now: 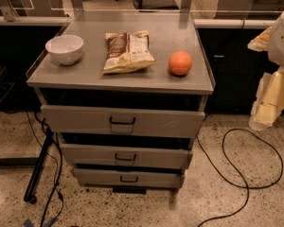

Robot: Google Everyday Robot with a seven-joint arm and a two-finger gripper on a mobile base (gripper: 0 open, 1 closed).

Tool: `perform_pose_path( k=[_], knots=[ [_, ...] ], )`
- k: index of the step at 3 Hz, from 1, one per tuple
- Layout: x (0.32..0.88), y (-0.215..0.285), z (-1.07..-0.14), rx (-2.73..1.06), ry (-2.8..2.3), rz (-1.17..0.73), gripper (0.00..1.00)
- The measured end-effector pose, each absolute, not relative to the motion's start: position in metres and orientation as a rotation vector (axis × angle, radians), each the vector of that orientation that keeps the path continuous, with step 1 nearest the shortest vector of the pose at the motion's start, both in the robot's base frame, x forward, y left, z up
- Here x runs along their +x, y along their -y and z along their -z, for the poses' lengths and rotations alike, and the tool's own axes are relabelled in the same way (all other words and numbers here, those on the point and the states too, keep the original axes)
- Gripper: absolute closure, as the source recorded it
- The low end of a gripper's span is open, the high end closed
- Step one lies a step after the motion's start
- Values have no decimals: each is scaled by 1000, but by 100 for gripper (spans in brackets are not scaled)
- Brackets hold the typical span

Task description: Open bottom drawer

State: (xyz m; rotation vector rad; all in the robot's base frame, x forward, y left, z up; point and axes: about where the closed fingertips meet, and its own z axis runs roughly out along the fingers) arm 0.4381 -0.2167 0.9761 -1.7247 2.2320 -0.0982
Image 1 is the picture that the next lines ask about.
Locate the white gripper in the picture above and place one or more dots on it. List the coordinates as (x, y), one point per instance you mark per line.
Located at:
(282, 42)

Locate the grey bottom drawer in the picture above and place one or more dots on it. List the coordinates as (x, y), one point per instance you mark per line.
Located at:
(131, 179)

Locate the grey drawer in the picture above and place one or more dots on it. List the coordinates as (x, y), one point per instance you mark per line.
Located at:
(131, 179)
(135, 122)
(122, 156)

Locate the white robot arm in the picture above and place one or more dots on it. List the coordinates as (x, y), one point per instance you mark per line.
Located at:
(276, 43)

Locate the grey metal drawer cabinet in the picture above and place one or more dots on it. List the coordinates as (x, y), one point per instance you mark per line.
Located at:
(154, 88)

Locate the grey middle drawer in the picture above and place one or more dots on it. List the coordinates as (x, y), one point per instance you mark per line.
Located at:
(122, 156)

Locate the grey top drawer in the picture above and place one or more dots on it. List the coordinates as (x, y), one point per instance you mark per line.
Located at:
(135, 122)

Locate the orange fruit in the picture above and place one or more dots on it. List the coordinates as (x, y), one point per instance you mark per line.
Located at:
(180, 63)

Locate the brown white chip bag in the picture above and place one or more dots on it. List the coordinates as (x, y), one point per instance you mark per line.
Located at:
(127, 52)

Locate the white ceramic bowl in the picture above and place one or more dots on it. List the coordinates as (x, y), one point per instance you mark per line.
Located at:
(65, 49)

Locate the black stand leg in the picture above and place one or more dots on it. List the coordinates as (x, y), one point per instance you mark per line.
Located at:
(37, 172)

